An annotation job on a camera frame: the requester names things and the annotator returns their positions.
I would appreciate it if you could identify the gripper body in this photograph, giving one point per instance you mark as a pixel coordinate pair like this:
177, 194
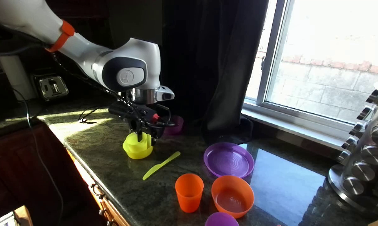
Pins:
144, 116

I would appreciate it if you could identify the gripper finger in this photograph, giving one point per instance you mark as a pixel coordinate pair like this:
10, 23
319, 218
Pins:
140, 133
153, 138

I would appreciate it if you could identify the yellow plastic cup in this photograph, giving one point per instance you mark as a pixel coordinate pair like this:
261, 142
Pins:
133, 141

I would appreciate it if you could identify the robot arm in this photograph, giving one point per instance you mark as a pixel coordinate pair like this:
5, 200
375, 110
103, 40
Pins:
82, 53

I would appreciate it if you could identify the yellow plastic bowl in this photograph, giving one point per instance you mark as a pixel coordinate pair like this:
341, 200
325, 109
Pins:
137, 153

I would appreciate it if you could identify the purple plastic cup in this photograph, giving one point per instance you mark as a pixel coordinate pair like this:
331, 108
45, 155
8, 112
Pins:
177, 128

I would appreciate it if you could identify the yellow-green plastic knife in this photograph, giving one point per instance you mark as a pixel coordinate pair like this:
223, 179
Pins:
160, 165

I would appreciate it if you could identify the orange plastic cup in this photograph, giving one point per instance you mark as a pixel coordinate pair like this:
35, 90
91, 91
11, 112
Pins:
189, 194

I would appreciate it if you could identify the orange plastic bowl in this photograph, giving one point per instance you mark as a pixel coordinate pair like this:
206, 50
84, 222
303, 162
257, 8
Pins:
231, 197

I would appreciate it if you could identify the purple plastic bowl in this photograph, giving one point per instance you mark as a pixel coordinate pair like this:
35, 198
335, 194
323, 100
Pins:
221, 220

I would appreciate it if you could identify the purple plastic plate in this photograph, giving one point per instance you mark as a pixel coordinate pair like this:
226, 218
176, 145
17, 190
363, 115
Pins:
228, 160

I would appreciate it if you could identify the black curtain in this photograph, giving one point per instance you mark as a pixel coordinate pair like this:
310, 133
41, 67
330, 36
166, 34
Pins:
207, 62

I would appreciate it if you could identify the white paper towel roll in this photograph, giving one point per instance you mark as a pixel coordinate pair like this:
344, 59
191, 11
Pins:
18, 77

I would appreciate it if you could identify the cardboard box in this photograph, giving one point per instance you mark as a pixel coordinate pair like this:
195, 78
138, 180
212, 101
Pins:
10, 218

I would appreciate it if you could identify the window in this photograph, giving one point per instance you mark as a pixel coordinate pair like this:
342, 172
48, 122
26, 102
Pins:
327, 62

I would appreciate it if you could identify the steel spice rack with jars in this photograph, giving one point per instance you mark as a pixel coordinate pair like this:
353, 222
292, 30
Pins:
364, 163

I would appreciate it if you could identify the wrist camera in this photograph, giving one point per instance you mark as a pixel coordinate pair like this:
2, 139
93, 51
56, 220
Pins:
120, 110

